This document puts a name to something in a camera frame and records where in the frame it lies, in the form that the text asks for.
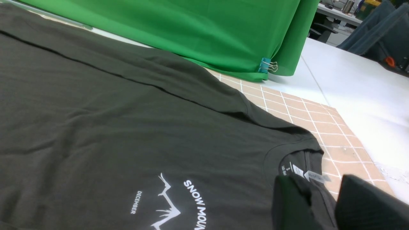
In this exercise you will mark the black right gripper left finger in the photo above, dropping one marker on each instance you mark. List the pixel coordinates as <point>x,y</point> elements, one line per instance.
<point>292,205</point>

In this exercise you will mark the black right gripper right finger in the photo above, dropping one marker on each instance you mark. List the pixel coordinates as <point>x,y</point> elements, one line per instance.
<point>362,206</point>

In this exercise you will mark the dark gray long-sleeve shirt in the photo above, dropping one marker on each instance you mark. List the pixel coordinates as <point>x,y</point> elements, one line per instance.
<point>97,134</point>

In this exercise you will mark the beige grid-pattern mat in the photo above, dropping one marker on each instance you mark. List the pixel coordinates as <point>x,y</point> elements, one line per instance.
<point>344,152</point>

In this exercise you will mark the teal binder clip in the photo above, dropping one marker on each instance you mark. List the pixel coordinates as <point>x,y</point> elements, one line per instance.
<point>266,66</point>

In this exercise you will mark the green backdrop cloth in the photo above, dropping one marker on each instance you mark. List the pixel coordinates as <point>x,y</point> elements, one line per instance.
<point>227,36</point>

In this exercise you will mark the cluttered background desk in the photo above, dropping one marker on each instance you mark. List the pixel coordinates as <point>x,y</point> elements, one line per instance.
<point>336,25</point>

